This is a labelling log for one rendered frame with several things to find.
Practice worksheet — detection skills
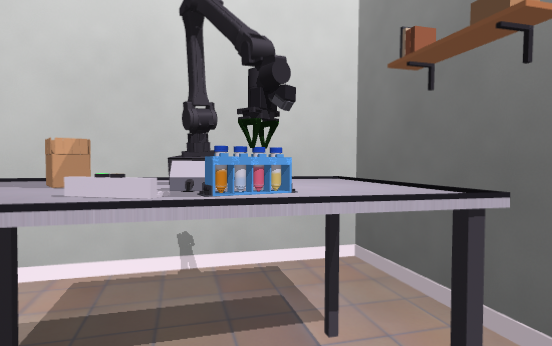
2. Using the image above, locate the blue tube rack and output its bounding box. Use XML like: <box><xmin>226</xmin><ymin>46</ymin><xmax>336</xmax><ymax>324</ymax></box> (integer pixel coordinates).
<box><xmin>205</xmin><ymin>153</ymin><xmax>292</xmax><ymax>196</ymax></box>

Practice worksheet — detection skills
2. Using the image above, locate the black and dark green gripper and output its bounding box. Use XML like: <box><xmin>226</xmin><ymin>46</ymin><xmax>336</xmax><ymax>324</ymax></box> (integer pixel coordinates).
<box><xmin>237</xmin><ymin>87</ymin><xmax>280</xmax><ymax>149</ymax></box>

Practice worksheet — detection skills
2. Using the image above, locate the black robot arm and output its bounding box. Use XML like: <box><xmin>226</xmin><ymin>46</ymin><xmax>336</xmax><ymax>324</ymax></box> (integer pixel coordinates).
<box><xmin>179</xmin><ymin>0</ymin><xmax>296</xmax><ymax>157</ymax></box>

